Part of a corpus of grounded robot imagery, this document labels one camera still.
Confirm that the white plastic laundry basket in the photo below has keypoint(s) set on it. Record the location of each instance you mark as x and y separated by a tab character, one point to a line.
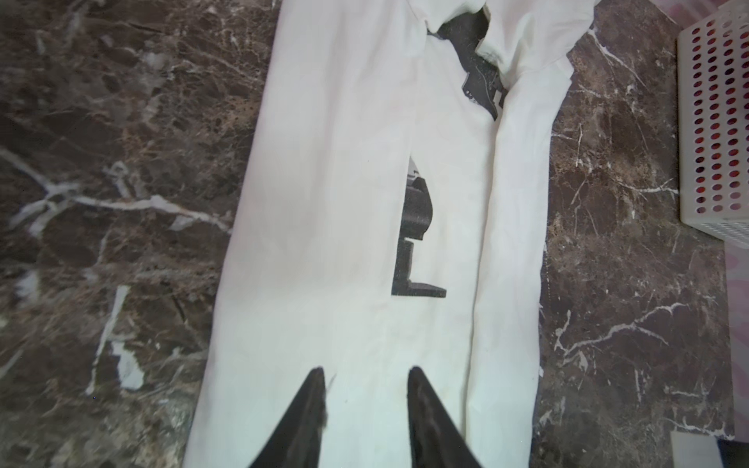
712	65

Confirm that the white t-shirt with black print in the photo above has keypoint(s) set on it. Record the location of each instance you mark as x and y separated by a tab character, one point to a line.
393	215

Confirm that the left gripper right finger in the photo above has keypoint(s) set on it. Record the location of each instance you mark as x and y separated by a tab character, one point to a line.
435	441

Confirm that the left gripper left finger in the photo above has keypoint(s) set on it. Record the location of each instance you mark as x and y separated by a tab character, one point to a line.
296	441

